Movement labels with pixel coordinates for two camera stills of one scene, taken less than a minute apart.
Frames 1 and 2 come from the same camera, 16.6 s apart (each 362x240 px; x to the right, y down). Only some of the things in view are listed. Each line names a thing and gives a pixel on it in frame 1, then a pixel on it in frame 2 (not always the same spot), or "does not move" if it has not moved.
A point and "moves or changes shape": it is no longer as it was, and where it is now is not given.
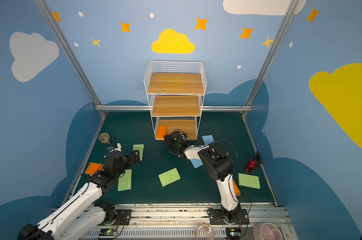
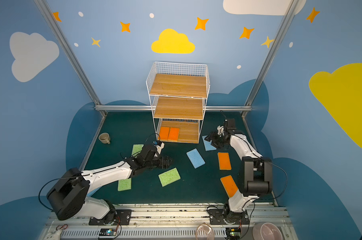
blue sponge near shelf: [207, 139] does not move
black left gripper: [131, 157] -> [159, 162]
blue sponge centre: [196, 163] does not move
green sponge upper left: [140, 147] does not move
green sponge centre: [169, 177] does not move
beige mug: [104, 138] does not move
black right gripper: [172, 143] -> [215, 140]
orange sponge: [161, 132] moves or changes shape
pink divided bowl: [267, 231] does not move
